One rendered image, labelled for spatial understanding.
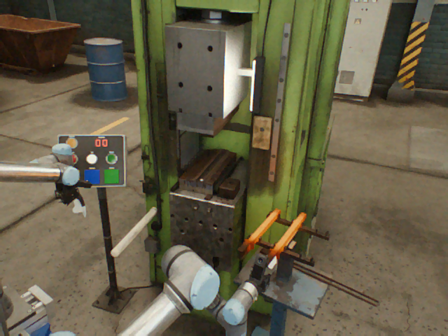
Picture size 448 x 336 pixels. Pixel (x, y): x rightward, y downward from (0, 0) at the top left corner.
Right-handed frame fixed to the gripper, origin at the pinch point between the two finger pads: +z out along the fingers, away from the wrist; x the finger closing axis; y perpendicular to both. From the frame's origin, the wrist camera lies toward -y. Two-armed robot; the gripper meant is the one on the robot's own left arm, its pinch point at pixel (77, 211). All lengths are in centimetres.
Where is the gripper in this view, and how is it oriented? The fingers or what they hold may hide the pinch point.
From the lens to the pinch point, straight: 203.4
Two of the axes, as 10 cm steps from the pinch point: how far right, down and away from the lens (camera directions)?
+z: -0.3, 8.9, 4.6
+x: 7.8, 3.1, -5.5
